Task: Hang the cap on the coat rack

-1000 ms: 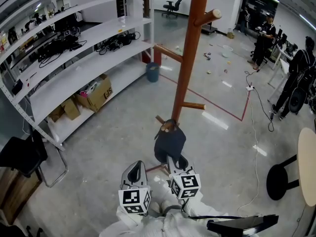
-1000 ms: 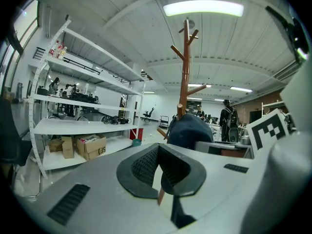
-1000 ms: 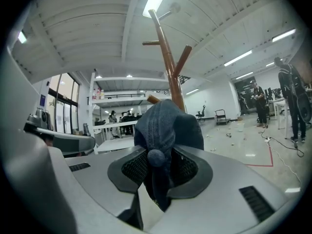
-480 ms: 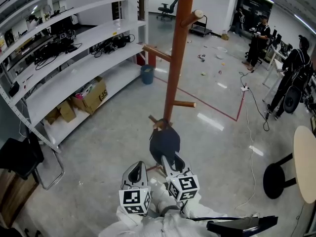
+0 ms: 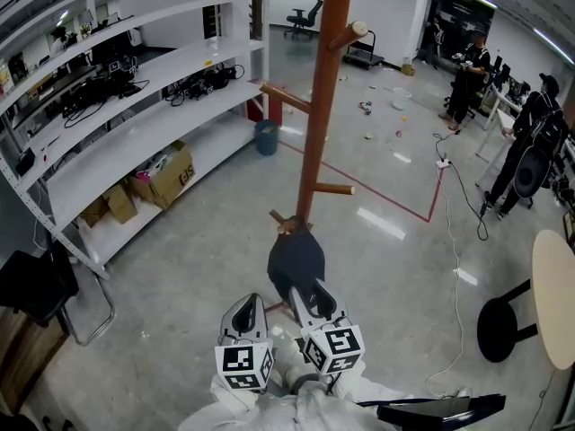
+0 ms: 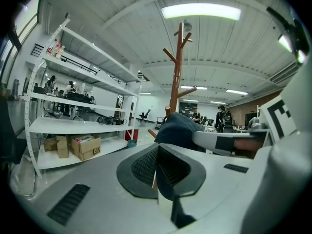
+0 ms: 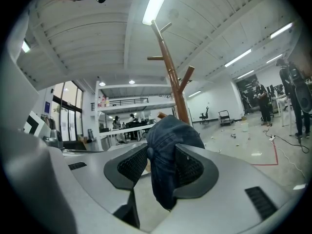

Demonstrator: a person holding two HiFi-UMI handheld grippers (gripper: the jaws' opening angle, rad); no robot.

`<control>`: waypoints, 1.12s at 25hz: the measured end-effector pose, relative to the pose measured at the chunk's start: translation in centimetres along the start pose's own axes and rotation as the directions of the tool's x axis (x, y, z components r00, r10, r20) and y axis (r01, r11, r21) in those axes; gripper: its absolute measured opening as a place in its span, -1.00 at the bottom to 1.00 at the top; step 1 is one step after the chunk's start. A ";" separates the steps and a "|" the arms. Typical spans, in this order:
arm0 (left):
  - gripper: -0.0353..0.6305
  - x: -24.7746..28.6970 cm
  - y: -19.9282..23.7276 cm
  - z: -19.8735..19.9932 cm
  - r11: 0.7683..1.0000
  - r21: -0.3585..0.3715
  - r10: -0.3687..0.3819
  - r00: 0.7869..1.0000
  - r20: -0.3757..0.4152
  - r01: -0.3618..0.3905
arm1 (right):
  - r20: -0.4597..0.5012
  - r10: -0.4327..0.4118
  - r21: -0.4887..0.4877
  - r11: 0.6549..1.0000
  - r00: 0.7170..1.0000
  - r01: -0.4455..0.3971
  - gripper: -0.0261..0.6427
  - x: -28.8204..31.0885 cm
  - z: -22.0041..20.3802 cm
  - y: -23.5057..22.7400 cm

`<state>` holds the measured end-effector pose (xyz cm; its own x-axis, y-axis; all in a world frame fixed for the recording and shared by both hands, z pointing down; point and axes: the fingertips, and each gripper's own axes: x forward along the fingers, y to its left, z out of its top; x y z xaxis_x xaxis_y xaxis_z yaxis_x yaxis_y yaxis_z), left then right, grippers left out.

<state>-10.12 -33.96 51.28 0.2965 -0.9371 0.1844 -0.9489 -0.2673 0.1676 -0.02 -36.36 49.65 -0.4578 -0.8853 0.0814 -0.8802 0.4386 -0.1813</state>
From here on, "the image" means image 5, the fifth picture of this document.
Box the large white metal shelving unit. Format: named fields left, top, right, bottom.
left=0, top=0, right=273, bottom=281

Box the blue waste bin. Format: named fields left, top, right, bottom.
left=253, top=119, right=281, bottom=158

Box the person's shoe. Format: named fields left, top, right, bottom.
left=285, top=365, right=318, bottom=392
left=270, top=359, right=288, bottom=388

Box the small plain cardboard box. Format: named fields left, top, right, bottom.
left=78, top=197, right=110, bottom=229

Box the person's left shoe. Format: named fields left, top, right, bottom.
left=270, top=359, right=288, bottom=388

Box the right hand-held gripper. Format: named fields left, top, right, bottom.
left=289, top=279, right=366, bottom=376

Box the black floor cable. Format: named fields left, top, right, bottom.
left=432, top=131, right=491, bottom=242

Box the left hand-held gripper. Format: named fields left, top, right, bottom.
left=214, top=292, right=275, bottom=393

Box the large printed cardboard box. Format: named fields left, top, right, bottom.
left=128, top=139, right=196, bottom=211

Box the black flat board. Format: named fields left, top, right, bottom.
left=376, top=392, right=508, bottom=431

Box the white floor cable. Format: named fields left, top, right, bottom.
left=424, top=168, right=464, bottom=399

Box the round beige table black base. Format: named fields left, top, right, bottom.
left=475, top=229, right=575, bottom=372

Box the spare gripper device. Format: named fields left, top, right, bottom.
left=106, top=57, right=139, bottom=82

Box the row of computer monitors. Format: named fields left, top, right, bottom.
left=491, top=54, right=534, bottom=102

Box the brown wooden coat rack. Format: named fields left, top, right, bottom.
left=259, top=0, right=387, bottom=321

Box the person's left forearm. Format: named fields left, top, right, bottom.
left=209, top=373, right=270, bottom=419

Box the black chair chrome frame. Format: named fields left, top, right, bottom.
left=0, top=248, right=117, bottom=348

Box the person's right shoe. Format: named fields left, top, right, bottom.
left=285, top=365, right=318, bottom=392

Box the tall plain cardboard box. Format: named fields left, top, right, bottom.
left=102, top=183, right=139, bottom=224

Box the black swivel office chair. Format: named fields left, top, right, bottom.
left=283, top=0, right=325, bottom=41

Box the small black box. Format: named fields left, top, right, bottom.
left=14, top=146, right=37, bottom=178

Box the wooden platform step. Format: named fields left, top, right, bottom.
left=0, top=305, right=69, bottom=417

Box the pile of black gear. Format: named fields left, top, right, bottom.
left=60, top=54, right=152, bottom=129

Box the pile of black cables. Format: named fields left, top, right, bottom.
left=164, top=63, right=247, bottom=108

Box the red cabinet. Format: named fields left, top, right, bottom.
left=245, top=92, right=283, bottom=126

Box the black platform trolley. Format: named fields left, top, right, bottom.
left=343, top=28, right=386, bottom=71

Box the dark navy cap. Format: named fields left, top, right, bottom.
left=267, top=222, right=327, bottom=304

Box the dark glass doorway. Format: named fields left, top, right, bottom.
left=421, top=0, right=496, bottom=70

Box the person's white fleece jacket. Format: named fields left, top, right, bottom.
left=177, top=382, right=392, bottom=431

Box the person's right forearm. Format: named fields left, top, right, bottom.
left=330, top=359, right=414, bottom=406

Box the white desk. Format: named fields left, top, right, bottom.
left=474, top=81, right=522, bottom=161

